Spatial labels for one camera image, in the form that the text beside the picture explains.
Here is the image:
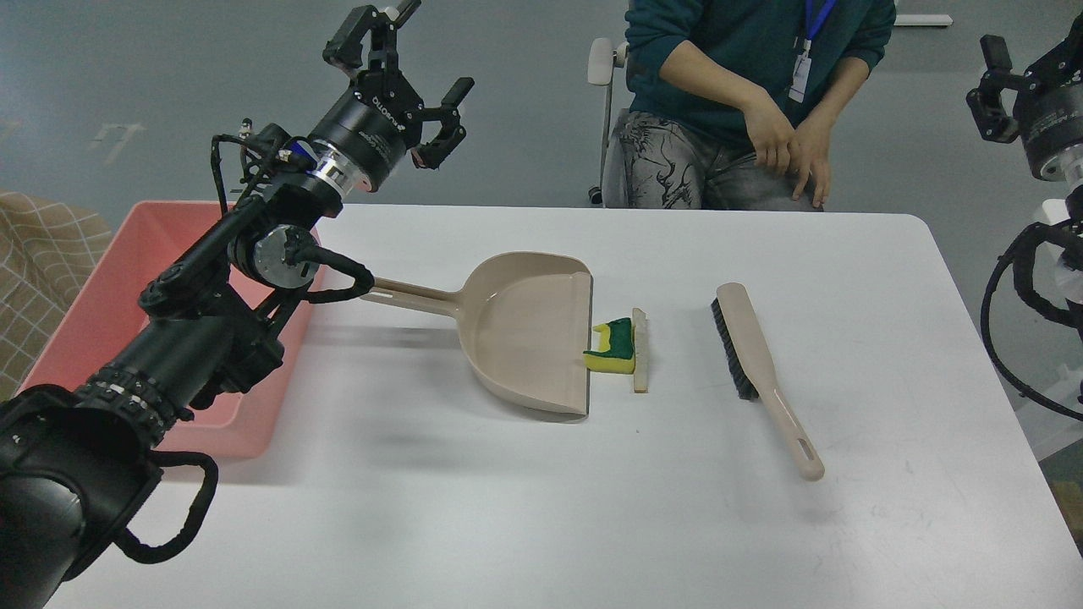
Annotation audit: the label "white beige sponge slice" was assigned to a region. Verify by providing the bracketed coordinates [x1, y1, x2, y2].
[632, 307, 650, 394]

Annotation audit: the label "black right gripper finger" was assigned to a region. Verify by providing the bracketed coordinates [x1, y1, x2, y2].
[966, 36, 1034, 144]
[1039, 13, 1082, 85]

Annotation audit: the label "pink plastic bin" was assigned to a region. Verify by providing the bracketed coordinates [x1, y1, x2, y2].
[22, 200, 313, 459]

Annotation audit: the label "white table foot bar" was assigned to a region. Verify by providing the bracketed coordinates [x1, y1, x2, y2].
[893, 13, 954, 30]

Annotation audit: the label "checkered beige cloth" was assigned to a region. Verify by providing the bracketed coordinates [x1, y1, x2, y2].
[1, 189, 113, 400]

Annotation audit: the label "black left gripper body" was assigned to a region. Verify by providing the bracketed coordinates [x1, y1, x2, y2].
[308, 70, 423, 189]

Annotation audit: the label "white office chair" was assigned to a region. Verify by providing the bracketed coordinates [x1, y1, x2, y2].
[585, 37, 628, 209]

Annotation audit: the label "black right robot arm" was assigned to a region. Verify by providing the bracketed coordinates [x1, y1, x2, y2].
[965, 15, 1082, 422]

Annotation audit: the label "beige hand brush black bristles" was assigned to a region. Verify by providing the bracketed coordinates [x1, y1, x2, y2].
[712, 283, 827, 481]

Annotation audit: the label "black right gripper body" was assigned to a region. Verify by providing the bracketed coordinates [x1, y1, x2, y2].
[1018, 73, 1082, 182]

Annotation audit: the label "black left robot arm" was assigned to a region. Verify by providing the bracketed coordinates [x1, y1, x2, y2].
[3, 1, 475, 608]

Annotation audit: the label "beige plastic dustpan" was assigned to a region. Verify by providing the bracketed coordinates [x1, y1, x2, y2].
[363, 251, 593, 419]

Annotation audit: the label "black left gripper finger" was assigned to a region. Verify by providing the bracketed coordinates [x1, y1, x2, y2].
[322, 1, 421, 80]
[412, 77, 477, 170]

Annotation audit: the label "seated person teal sweater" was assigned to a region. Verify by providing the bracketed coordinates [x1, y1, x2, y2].
[618, 1, 897, 212]

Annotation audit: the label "yellow green sponge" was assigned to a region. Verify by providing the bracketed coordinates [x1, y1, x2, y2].
[580, 316, 637, 375]

